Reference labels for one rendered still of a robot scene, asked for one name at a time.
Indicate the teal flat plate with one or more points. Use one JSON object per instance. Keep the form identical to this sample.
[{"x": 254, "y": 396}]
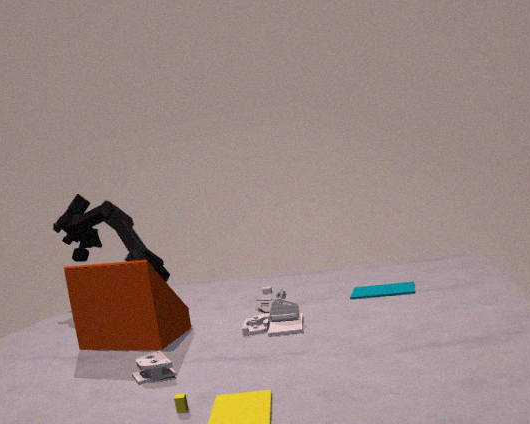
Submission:
[{"x": 402, "y": 288}]

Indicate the small olive-yellow block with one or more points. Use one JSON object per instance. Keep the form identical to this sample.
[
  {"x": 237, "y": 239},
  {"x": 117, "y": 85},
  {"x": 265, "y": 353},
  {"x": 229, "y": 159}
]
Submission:
[{"x": 181, "y": 403}]

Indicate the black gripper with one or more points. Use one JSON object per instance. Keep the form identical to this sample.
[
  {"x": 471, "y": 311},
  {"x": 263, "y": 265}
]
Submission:
[{"x": 88, "y": 240}]

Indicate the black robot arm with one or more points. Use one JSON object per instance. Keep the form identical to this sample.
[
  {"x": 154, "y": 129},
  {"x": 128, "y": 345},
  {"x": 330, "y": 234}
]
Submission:
[{"x": 75, "y": 223}]

